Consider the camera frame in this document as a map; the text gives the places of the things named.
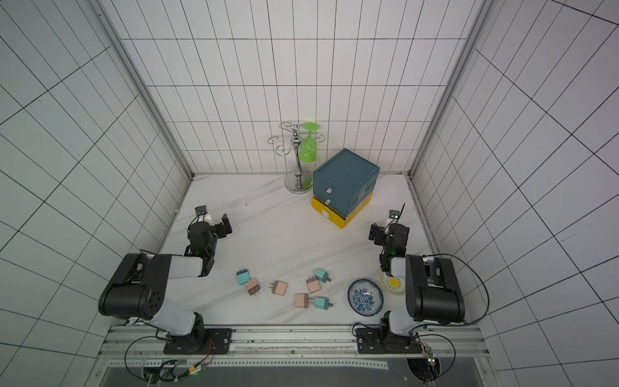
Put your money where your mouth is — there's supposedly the teal plug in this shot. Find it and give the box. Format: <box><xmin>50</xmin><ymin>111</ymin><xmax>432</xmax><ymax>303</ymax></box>
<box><xmin>235</xmin><ymin>269</ymin><xmax>251</xmax><ymax>285</ymax></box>
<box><xmin>314</xmin><ymin>297</ymin><xmax>334</xmax><ymax>311</ymax></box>
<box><xmin>314</xmin><ymin>269</ymin><xmax>331</xmax><ymax>283</ymax></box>

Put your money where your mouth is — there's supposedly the teal drawer cabinet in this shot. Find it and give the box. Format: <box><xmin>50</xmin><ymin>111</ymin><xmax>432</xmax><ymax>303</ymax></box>
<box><xmin>313</xmin><ymin>148</ymin><xmax>380</xmax><ymax>217</ymax></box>

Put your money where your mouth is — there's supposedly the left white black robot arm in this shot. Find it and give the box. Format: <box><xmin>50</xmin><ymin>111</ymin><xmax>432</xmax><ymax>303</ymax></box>
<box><xmin>98</xmin><ymin>214</ymin><xmax>232</xmax><ymax>356</ymax></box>

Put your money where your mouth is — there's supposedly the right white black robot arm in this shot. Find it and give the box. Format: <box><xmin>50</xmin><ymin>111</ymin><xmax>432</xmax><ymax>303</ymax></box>
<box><xmin>351</xmin><ymin>221</ymin><xmax>490</xmax><ymax>355</ymax></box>

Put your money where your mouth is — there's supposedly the yellow bottom drawer box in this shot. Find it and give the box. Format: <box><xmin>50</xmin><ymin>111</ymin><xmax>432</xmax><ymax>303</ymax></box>
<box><xmin>310</xmin><ymin>191</ymin><xmax>374</xmax><ymax>229</ymax></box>

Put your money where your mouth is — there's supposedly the yellow patterned bowl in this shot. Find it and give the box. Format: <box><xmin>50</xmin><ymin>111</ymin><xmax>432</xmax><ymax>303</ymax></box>
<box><xmin>379</xmin><ymin>271</ymin><xmax>406</xmax><ymax>297</ymax></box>

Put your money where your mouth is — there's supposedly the blue white patterned bowl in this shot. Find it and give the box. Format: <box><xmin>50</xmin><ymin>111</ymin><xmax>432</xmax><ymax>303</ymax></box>
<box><xmin>347</xmin><ymin>279</ymin><xmax>385</xmax><ymax>317</ymax></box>

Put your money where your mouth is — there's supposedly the pink brown plug left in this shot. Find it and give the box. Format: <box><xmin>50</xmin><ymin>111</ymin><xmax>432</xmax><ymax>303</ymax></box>
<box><xmin>244</xmin><ymin>277</ymin><xmax>261</xmax><ymax>296</ymax></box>

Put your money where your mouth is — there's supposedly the silver glass holder stand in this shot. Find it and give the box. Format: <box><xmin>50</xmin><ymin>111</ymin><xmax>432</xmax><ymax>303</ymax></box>
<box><xmin>267</xmin><ymin>122</ymin><xmax>313</xmax><ymax>194</ymax></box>

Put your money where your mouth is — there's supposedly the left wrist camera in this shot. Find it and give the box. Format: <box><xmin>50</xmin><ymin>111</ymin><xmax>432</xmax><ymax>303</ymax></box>
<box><xmin>194</xmin><ymin>205</ymin><xmax>213</xmax><ymax>224</ymax></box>

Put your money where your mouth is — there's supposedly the aluminium mounting rail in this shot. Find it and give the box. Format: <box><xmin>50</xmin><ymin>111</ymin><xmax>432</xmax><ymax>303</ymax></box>
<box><xmin>95</xmin><ymin>324</ymin><xmax>489</xmax><ymax>375</ymax></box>

